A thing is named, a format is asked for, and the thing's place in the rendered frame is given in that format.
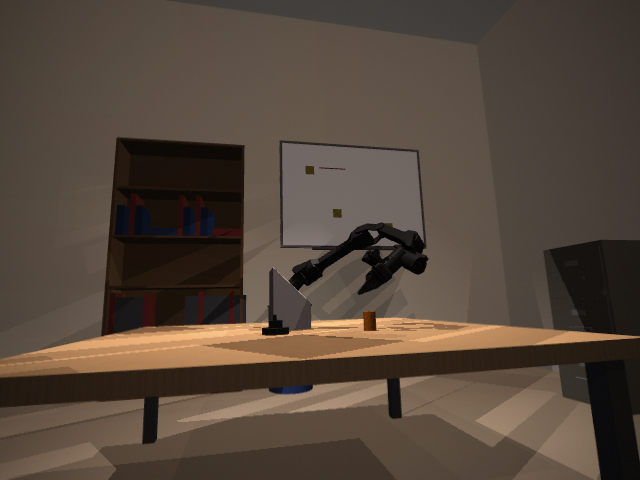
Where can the orange knob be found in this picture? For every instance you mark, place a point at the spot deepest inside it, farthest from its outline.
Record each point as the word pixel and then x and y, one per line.
pixel 369 319

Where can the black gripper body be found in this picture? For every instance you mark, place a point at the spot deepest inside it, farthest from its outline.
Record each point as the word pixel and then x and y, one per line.
pixel 388 268

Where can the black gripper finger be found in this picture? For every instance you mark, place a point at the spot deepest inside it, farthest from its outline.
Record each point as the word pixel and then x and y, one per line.
pixel 374 281
pixel 360 292

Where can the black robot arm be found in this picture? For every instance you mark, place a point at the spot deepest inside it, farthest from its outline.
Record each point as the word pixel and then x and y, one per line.
pixel 408 254

